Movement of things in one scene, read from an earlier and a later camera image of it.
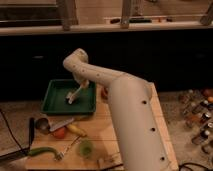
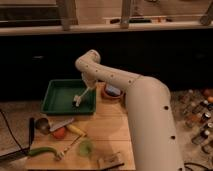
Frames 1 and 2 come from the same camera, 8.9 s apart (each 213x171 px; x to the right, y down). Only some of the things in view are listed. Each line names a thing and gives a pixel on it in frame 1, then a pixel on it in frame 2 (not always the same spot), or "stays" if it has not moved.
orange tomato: [60, 133] stays
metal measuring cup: [42, 125] stays
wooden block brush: [110, 161] stays
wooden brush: [70, 96] -> [77, 98]
